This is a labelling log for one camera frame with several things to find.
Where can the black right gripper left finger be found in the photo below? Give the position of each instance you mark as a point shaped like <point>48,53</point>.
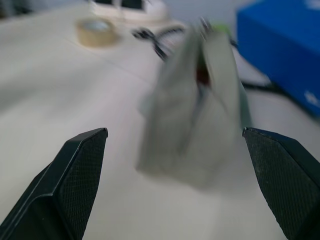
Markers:
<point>62,190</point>

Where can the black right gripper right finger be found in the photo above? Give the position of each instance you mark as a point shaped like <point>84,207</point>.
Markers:
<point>282,180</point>

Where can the grey fabric bag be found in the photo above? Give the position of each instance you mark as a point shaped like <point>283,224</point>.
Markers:
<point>192,112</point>

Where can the blue cardboard box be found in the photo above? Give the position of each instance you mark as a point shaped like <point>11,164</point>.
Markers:
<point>280,50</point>

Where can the beige tape roll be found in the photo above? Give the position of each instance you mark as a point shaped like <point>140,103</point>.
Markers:
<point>95,32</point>

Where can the white device with dark panels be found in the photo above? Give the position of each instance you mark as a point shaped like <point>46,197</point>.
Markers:
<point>130,10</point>

